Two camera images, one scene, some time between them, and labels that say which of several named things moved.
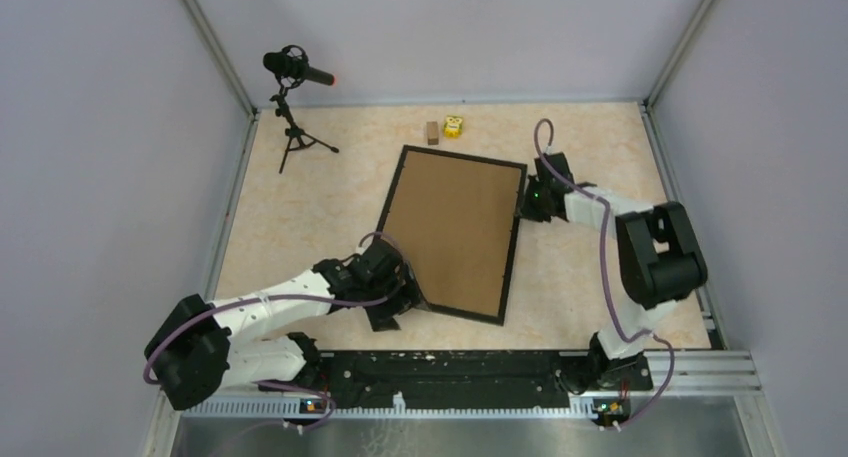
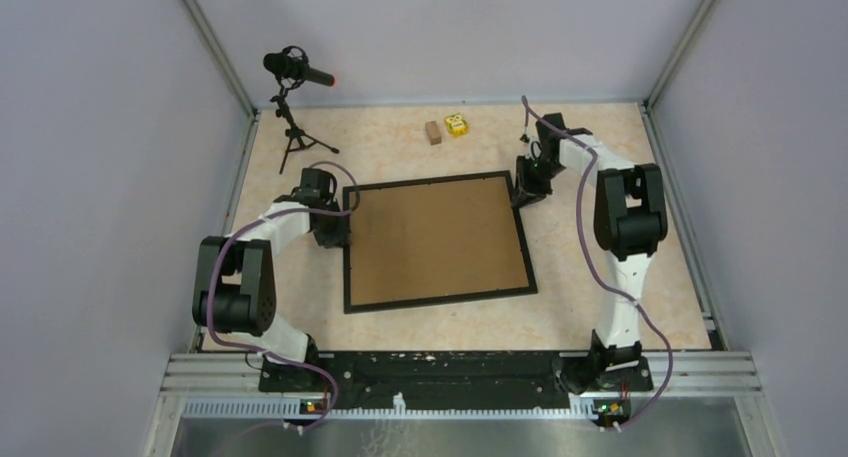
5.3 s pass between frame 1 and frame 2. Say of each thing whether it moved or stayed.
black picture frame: moved
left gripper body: moved
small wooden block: stayed
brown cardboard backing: moved
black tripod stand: stayed
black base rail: stayed
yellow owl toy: stayed
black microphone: stayed
